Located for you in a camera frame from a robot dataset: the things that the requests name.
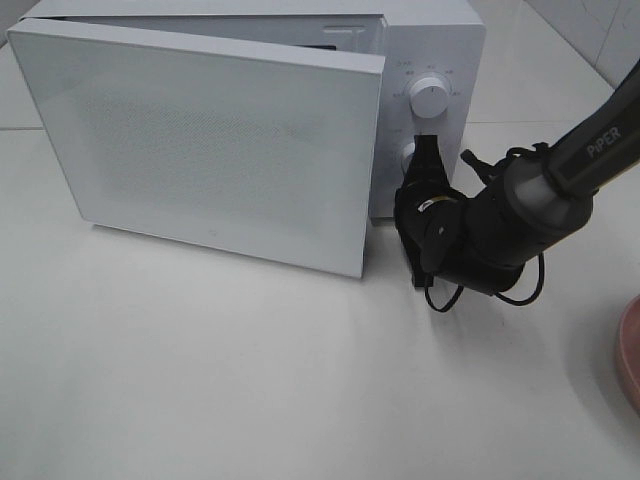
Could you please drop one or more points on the white microwave knob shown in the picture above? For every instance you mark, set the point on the white microwave knob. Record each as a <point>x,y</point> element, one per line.
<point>429,95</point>
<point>406,155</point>

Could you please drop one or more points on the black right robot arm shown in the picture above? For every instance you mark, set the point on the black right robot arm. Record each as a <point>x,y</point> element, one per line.
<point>532,199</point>

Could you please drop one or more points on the white lower microwave knob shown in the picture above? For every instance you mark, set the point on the white lower microwave knob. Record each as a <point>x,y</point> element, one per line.
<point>406,155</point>

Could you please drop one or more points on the white microwave door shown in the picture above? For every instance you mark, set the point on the white microwave door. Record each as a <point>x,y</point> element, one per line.
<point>260,149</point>

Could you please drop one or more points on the white upper microwave knob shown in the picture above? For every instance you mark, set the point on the white upper microwave knob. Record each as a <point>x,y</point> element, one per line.
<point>429,95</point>

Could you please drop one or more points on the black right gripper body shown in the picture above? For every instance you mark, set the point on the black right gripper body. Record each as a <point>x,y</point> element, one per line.
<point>429,217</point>

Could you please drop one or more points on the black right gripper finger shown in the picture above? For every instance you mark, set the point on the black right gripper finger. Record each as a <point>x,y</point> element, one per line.
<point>426,156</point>

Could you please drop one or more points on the white microwave oven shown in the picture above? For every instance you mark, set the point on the white microwave oven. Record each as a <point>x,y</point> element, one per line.
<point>431,52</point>

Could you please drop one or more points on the pink round plate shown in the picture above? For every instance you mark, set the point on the pink round plate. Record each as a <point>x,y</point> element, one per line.
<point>627,353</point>

